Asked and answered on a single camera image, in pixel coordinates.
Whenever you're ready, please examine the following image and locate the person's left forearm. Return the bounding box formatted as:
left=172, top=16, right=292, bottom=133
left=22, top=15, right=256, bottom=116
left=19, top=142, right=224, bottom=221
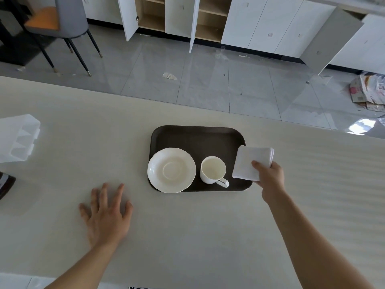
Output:
left=44, top=240, right=121, bottom=289

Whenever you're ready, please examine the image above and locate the person's right hand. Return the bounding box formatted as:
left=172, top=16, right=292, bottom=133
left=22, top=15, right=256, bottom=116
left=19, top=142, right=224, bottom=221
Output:
left=251, top=160, right=285, bottom=205

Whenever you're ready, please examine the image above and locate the person's right forearm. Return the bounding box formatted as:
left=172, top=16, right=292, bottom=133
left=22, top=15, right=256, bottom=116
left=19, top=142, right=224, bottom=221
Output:
left=261, top=189, right=375, bottom=289

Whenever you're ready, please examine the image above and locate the dark brown object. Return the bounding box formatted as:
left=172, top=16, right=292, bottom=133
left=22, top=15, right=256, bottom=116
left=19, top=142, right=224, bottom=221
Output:
left=0, top=172, right=16, bottom=201

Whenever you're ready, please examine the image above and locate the cardboard box with plastic bag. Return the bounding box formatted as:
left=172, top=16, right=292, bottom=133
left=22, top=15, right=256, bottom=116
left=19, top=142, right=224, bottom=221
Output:
left=350, top=72, right=385, bottom=112

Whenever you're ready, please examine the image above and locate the person's left hand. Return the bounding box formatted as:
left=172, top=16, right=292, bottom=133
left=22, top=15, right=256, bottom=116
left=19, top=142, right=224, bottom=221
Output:
left=79, top=182, right=134, bottom=250

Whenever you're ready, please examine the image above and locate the clear plastic container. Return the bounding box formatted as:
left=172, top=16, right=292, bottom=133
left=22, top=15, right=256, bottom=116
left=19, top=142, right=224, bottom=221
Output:
left=0, top=114, right=41, bottom=164

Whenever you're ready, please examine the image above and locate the grey open cabinet door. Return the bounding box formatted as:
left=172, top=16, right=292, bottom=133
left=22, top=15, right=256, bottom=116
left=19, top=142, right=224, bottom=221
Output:
left=300, top=6, right=365, bottom=75

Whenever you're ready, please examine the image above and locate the dark brown serving tray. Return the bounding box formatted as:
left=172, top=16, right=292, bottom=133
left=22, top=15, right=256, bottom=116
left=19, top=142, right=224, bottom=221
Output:
left=148, top=125, right=253, bottom=193

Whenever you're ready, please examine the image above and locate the grey chair with orange seat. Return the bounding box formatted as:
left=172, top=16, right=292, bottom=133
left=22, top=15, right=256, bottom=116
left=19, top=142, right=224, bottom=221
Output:
left=24, top=0, right=103, bottom=77

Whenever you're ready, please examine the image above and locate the white saucer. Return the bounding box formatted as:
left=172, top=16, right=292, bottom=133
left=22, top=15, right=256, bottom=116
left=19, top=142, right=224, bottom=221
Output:
left=147, top=148, right=197, bottom=194

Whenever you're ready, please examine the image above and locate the white cup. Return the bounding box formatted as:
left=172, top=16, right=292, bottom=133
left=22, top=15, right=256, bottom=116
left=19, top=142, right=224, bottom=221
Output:
left=200, top=156, right=230, bottom=188

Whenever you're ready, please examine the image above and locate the white cabinet row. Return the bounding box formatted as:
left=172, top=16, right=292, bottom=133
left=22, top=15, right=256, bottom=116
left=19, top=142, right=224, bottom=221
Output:
left=81, top=0, right=385, bottom=73

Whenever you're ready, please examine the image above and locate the white napkin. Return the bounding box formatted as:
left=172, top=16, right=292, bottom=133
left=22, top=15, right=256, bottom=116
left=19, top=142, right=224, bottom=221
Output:
left=232, top=145, right=275, bottom=181

